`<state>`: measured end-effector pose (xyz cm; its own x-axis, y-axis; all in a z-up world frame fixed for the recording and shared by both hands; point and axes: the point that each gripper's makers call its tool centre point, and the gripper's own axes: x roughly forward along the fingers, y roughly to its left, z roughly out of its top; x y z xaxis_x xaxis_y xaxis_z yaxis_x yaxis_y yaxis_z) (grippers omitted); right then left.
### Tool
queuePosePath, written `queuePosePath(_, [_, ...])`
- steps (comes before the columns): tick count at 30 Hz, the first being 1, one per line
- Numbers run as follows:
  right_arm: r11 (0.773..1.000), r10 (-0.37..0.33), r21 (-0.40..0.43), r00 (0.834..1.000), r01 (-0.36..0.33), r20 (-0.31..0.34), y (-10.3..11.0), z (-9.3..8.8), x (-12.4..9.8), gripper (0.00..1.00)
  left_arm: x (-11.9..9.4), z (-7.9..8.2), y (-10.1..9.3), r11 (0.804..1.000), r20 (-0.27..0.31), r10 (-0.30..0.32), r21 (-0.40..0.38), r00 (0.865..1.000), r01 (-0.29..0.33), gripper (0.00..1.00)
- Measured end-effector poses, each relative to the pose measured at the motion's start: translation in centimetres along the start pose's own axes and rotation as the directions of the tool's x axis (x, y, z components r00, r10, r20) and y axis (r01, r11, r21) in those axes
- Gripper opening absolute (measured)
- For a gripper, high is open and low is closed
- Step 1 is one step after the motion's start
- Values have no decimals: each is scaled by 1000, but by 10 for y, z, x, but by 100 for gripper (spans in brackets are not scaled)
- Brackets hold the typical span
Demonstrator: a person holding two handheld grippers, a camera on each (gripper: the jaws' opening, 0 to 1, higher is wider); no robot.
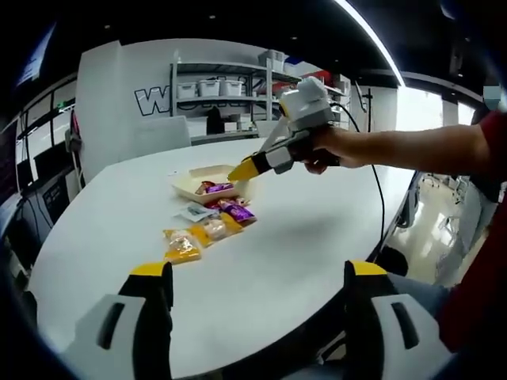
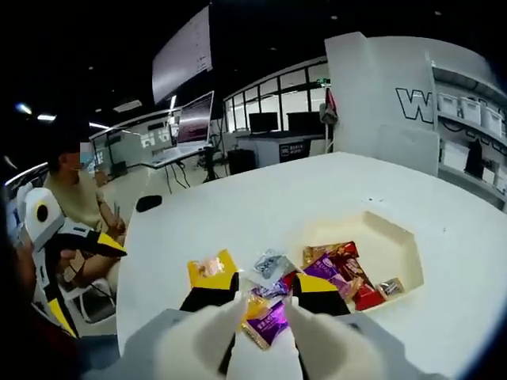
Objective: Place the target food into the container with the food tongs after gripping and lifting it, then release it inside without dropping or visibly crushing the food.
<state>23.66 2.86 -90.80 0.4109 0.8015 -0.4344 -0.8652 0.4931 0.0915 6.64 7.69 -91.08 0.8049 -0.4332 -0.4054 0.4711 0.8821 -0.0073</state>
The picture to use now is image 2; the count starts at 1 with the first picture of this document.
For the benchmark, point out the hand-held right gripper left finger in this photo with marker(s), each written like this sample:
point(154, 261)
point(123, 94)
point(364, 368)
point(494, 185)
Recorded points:
point(206, 299)

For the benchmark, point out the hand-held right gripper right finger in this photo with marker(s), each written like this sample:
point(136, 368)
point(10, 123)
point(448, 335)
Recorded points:
point(321, 302)

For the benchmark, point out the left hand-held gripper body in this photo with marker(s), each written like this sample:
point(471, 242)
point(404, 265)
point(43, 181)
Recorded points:
point(35, 229)

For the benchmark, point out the small purple food packet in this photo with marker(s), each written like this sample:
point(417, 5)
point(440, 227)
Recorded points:
point(326, 275)

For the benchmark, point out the yellow food packet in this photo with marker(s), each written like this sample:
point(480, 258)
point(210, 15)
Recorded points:
point(259, 306)
point(212, 265)

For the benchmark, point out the dark red food packet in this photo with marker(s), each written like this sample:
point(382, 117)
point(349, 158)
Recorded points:
point(350, 261)

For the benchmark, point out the clear food packet dark contents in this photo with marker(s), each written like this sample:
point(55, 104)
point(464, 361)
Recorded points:
point(271, 265)

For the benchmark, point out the white food tongs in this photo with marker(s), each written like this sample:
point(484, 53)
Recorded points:
point(261, 364)

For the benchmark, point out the beige hexagonal paper container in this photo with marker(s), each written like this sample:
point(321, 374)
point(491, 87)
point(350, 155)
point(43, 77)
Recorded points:
point(390, 233)

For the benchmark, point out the white plastic chair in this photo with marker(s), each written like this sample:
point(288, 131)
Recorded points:
point(91, 301)

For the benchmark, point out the black pouch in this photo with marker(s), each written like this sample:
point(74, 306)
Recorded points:
point(149, 204)

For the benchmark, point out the person's blue jeans leg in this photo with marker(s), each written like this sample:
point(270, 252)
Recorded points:
point(95, 356)

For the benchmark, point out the black tripod stand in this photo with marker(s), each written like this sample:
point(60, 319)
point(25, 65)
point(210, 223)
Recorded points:
point(210, 170)

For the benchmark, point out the black computer tower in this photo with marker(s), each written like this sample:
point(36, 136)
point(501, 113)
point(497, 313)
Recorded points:
point(241, 162)

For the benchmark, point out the laptop on stand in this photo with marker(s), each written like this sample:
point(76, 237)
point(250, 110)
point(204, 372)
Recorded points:
point(194, 118)

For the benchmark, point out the black monitor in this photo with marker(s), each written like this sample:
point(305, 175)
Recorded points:
point(263, 122)
point(304, 120)

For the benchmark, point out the hanging projector screen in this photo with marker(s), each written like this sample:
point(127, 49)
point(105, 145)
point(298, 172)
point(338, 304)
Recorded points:
point(182, 55)

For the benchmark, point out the black bag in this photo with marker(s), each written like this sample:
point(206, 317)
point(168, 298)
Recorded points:
point(474, 156)

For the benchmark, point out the white lettered partition panel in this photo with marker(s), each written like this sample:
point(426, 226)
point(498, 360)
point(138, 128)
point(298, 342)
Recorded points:
point(368, 87)

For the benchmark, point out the row of white storage bins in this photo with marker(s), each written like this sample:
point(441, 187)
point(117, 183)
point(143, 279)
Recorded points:
point(467, 109)

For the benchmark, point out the grey metal shelving unit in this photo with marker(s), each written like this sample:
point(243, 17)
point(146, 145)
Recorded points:
point(467, 79)

